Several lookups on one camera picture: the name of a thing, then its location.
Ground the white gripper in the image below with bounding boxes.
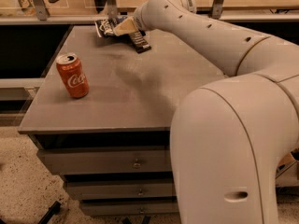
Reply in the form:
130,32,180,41
113,3,152,36

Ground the dark blue chip bag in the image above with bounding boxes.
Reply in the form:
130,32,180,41
94,16,127,38

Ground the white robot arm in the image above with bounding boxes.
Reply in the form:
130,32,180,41
134,0,299,224

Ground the dark snack bar wrapper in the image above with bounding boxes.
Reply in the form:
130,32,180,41
129,31,151,53

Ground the red Coca-Cola can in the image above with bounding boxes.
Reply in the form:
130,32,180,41
56,52,90,98

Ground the grey drawer cabinet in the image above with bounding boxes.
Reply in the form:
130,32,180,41
19,26,223,204

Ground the top grey drawer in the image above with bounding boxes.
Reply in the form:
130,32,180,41
37,147,171,175

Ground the grey drawer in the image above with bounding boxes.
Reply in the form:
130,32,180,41
79,200,178,217
37,147,171,175
64,179,176,201

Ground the middle grey drawer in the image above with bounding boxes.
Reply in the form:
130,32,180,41
64,179,176,201

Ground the bottom grey drawer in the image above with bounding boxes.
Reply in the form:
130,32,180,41
79,200,178,217

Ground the black object on floor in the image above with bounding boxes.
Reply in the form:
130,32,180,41
38,201,61,224

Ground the cardboard box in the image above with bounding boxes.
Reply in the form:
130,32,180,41
276,151,298,178

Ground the grey metal shelf rail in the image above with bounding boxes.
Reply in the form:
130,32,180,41
0,0,299,23

